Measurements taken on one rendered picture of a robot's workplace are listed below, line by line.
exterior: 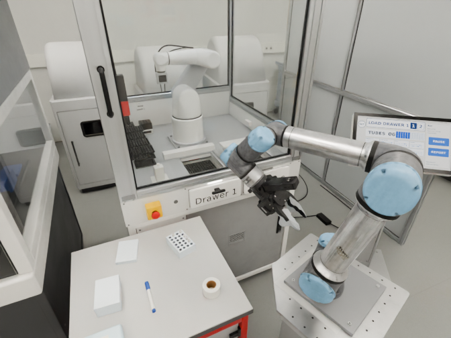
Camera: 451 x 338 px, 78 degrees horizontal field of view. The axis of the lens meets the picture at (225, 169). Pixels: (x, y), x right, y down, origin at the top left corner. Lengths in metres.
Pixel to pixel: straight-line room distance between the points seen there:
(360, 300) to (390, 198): 0.61
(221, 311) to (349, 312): 0.46
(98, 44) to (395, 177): 0.99
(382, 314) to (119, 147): 1.19
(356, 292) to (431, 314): 1.19
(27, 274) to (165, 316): 0.51
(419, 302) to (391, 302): 1.14
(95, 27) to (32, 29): 3.34
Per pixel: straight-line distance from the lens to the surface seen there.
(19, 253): 1.21
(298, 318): 1.16
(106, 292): 1.21
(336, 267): 0.94
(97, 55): 1.14
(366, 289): 1.32
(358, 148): 0.90
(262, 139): 0.84
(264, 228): 1.88
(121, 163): 1.27
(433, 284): 2.63
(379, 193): 0.75
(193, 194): 1.42
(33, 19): 4.44
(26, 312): 1.51
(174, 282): 1.24
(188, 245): 1.32
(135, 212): 1.42
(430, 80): 2.41
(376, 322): 1.25
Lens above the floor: 1.73
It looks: 30 degrees down
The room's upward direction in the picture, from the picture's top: straight up
